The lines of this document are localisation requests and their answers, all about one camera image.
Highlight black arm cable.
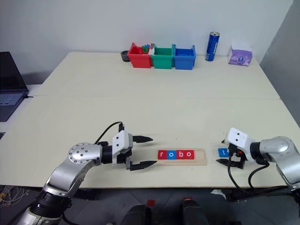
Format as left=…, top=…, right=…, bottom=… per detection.
left=226, top=152, right=293, bottom=195
left=93, top=121, right=124, bottom=145

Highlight wooden letter tray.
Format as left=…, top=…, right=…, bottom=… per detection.
left=156, top=148, right=208, bottom=166

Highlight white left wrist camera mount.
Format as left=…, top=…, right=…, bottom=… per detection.
left=112, top=131, right=134, bottom=166

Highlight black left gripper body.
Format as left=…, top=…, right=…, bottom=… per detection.
left=116, top=135, right=134, bottom=170

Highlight dark grey round cup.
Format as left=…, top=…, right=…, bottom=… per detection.
left=120, top=50, right=131, bottom=63

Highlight dark rounded shape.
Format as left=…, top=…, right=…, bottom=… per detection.
left=120, top=203, right=153, bottom=225
left=179, top=199, right=209, bottom=225

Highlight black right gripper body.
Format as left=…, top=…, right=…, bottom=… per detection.
left=228, top=144, right=247, bottom=169

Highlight purple tissue box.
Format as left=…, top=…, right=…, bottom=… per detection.
left=227, top=42, right=254, bottom=68

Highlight blue drink can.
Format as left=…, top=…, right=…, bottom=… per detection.
left=205, top=31, right=221, bottom=62

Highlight red plastic bin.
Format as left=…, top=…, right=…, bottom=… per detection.
left=127, top=43, right=152, bottom=69

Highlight blue plastic bin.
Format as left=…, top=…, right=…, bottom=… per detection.
left=173, top=45, right=196, bottom=70

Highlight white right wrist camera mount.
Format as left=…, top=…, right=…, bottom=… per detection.
left=225, top=127, right=255, bottom=162

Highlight white floor cables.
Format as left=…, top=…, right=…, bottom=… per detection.
left=0, top=185, right=30, bottom=207

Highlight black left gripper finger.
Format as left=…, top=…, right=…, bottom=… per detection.
left=133, top=135, right=154, bottom=143
left=130, top=160, right=158, bottom=171

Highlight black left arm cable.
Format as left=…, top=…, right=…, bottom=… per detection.
left=93, top=121, right=124, bottom=145

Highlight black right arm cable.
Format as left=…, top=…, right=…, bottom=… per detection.
left=226, top=152, right=293, bottom=195

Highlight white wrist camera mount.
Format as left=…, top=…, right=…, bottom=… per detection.
left=112, top=131, right=134, bottom=166
left=225, top=127, right=255, bottom=162

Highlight green plastic bin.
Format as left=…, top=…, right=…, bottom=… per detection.
left=151, top=44, right=175, bottom=70

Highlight dark open laptop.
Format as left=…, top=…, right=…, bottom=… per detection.
left=0, top=51, right=29, bottom=122

